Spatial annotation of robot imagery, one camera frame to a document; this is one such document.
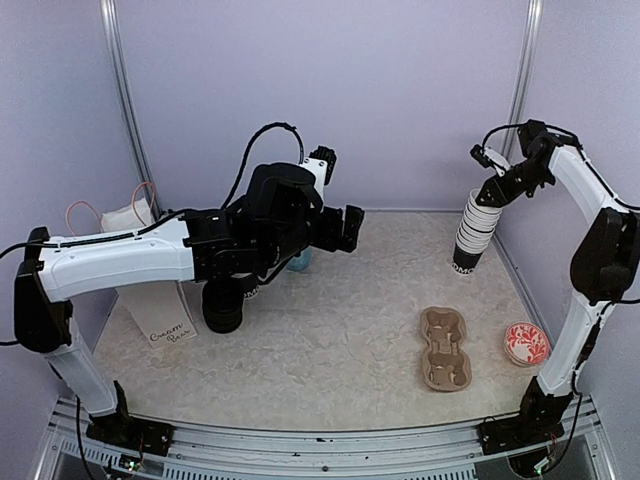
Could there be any stack of black lids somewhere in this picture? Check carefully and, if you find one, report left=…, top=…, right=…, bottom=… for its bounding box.
left=202, top=278, right=244, bottom=334

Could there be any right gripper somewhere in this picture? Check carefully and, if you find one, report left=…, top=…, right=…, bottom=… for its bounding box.
left=477, top=157, right=555, bottom=207

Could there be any stack of paper cups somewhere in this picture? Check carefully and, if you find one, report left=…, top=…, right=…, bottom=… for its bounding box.
left=452, top=189, right=502, bottom=275

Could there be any light blue ceramic mug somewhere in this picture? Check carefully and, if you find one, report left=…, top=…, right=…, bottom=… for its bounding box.
left=286, top=247, right=312, bottom=272

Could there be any right aluminium post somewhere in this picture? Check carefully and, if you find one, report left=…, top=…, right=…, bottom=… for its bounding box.
left=487, top=0, right=544, bottom=196

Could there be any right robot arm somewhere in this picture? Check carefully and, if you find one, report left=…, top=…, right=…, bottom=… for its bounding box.
left=470, top=120, right=639, bottom=444

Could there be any white paper bag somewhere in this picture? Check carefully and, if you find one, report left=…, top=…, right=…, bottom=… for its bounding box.
left=65, top=181, right=198, bottom=349

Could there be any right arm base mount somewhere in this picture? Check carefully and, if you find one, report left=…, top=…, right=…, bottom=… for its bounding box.
left=477, top=377, right=574, bottom=455

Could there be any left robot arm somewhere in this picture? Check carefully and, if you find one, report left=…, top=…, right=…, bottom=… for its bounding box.
left=13, top=159, right=365, bottom=445

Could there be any aluminium post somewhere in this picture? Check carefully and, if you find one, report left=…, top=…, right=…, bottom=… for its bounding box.
left=98, top=0, right=164, bottom=216
left=487, top=0, right=544, bottom=196

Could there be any brown cardboard cup carrier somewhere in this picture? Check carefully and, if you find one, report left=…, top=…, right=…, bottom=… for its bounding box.
left=420, top=306, right=472, bottom=393

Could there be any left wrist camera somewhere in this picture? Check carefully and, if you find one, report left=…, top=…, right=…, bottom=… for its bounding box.
left=299, top=146, right=338, bottom=196

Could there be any left aluminium post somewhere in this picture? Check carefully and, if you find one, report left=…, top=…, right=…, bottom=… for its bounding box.
left=98, top=0, right=164, bottom=216

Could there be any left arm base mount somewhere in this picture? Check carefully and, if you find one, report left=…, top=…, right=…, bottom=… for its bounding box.
left=86, top=381, right=175, bottom=457

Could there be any red patterned white bowl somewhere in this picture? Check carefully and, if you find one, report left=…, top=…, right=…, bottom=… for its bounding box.
left=504, top=322, right=551, bottom=367

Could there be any black cup holding straws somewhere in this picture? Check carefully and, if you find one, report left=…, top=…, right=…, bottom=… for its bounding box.
left=239, top=274, right=260, bottom=300

